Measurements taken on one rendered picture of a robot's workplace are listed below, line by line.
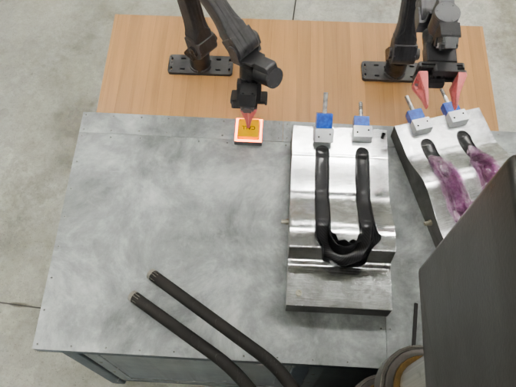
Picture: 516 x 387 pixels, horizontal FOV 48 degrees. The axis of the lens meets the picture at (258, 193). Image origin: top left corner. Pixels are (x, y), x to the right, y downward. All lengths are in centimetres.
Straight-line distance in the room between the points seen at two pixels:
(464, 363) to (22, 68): 284
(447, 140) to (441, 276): 130
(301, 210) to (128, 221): 48
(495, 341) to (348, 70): 158
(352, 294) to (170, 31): 102
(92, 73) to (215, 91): 123
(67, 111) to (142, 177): 123
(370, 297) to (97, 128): 92
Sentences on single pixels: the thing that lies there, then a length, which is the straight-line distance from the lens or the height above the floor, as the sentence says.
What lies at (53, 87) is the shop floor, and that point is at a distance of 296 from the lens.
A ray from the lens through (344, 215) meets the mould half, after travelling 149.
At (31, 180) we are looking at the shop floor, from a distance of 273.
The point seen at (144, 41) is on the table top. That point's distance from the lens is 196.
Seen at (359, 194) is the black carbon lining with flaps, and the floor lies 88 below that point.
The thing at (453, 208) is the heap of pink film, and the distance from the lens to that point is 160.
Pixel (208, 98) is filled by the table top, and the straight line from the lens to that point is 180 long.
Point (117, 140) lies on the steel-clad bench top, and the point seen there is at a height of 80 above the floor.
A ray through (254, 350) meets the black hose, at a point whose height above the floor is 91.
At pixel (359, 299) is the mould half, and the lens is 148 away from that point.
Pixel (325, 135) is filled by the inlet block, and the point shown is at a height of 92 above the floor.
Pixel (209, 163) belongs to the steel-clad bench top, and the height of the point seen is 80.
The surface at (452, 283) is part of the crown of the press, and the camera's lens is 42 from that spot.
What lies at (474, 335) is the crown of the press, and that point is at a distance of 38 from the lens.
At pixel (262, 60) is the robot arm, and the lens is 155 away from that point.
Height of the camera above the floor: 227
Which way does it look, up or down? 65 degrees down
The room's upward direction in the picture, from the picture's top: straight up
